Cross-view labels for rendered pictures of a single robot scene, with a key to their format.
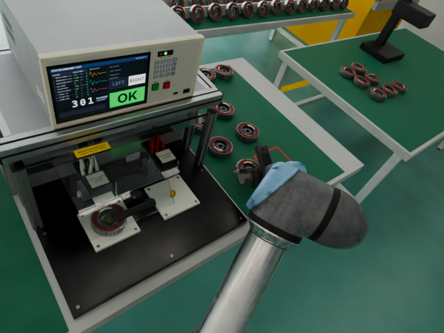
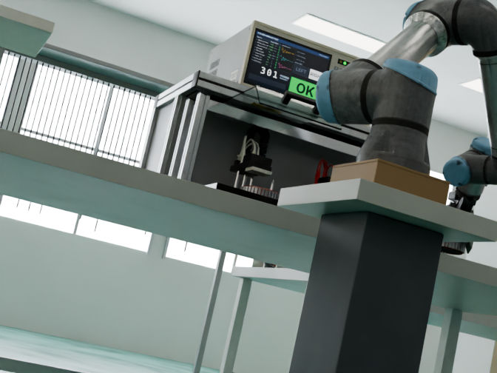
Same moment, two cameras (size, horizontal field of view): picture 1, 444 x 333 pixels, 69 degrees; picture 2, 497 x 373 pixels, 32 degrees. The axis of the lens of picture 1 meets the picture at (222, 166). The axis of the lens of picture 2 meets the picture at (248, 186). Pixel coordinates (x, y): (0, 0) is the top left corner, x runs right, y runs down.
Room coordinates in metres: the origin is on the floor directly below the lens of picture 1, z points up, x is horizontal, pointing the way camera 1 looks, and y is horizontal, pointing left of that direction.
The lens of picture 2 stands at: (-1.49, -0.88, 0.44)
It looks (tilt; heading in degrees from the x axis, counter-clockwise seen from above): 9 degrees up; 31
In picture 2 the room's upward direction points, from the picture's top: 13 degrees clockwise
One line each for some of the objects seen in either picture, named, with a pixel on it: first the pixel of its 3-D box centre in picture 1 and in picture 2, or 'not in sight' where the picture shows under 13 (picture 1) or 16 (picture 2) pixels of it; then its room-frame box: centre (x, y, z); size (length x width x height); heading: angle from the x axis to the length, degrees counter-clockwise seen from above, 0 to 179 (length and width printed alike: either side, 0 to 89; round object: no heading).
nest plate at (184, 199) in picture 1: (172, 195); not in sight; (0.71, 0.14, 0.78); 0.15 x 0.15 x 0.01; 51
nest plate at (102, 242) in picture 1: (109, 222); not in sight; (0.53, 0.29, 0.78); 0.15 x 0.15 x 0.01; 51
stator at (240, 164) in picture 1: (248, 170); (445, 244); (0.94, -0.11, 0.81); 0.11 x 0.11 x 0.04
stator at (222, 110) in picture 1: (222, 110); not in sight; (1.33, 0.09, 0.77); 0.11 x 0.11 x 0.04
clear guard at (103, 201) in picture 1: (108, 170); (278, 115); (0.53, 0.29, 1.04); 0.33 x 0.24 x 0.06; 51
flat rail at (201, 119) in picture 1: (131, 139); (300, 134); (0.68, 0.29, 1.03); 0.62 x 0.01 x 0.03; 141
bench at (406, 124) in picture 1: (378, 110); not in sight; (2.60, -1.12, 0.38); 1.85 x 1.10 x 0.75; 141
